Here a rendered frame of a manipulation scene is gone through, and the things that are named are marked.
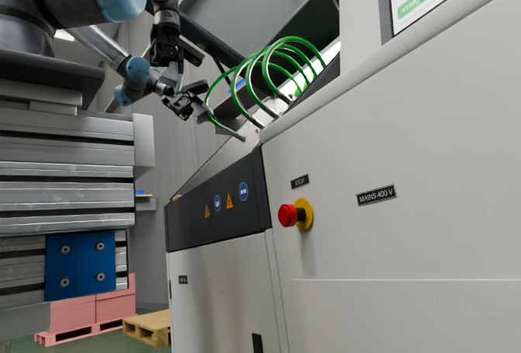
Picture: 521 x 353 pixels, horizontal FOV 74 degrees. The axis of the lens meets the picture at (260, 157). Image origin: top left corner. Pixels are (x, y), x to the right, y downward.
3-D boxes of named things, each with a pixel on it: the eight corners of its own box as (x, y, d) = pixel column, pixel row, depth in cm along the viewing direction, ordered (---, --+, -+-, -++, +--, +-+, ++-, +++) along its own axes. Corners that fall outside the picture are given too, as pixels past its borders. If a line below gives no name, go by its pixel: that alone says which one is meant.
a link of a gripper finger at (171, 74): (160, 91, 99) (159, 63, 101) (181, 94, 102) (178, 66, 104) (163, 86, 96) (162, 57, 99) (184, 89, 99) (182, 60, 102)
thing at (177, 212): (168, 251, 117) (166, 205, 121) (181, 250, 119) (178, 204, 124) (260, 230, 67) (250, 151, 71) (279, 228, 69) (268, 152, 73)
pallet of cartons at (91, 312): (33, 340, 466) (35, 286, 483) (123, 320, 536) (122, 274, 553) (39, 348, 403) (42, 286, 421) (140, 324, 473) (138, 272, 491)
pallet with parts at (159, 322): (242, 324, 380) (238, 288, 390) (159, 348, 322) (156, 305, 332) (187, 316, 482) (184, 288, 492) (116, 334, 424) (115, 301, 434)
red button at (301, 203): (276, 234, 55) (271, 202, 56) (296, 232, 57) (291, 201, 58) (295, 230, 51) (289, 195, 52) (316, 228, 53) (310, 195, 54)
